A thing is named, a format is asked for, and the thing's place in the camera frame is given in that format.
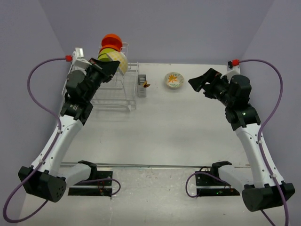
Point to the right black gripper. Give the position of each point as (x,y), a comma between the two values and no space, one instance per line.
(212,76)

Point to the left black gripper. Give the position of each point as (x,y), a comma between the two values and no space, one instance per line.
(106,69)

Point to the blue sun patterned bowl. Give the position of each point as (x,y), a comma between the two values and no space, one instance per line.
(123,61)

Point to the orange flower patterned bowl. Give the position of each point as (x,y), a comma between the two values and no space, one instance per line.
(173,80)

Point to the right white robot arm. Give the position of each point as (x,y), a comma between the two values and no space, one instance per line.
(267,189)

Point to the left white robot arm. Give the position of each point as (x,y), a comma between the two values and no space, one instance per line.
(41,179)

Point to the grey cutlery holder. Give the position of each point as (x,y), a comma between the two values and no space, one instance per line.
(141,90)

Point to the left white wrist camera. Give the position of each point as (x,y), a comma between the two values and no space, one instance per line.
(78,60)

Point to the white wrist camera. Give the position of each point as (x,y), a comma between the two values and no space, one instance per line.
(233,69)
(78,60)

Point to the white wire dish rack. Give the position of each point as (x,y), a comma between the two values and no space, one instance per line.
(119,94)

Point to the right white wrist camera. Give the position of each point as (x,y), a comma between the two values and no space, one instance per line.
(233,69)

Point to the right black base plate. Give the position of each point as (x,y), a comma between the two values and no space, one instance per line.
(209,187)

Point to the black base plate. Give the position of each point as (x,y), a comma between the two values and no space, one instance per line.
(209,187)
(98,188)

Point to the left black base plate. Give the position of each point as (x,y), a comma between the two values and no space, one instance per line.
(98,188)

